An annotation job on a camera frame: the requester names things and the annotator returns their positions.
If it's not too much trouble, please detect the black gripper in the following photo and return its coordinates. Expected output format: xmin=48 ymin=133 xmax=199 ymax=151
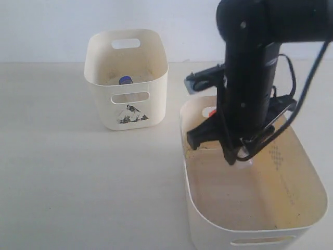
xmin=186 ymin=85 xmax=297 ymax=166

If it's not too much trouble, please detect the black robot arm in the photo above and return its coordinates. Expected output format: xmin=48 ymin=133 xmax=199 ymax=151
xmin=184 ymin=1 xmax=332 ymax=165

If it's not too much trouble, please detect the large cream plastic bin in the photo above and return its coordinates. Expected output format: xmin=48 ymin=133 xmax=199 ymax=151
xmin=180 ymin=96 xmax=328 ymax=249

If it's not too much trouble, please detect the small cream plastic bin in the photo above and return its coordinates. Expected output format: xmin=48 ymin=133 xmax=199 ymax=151
xmin=84 ymin=29 xmax=169 ymax=131

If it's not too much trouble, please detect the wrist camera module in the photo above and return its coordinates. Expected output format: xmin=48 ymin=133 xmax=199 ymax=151
xmin=184 ymin=64 xmax=226 ymax=95

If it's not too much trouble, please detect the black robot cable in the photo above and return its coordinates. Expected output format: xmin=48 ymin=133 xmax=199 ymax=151
xmin=234 ymin=40 xmax=330 ymax=163

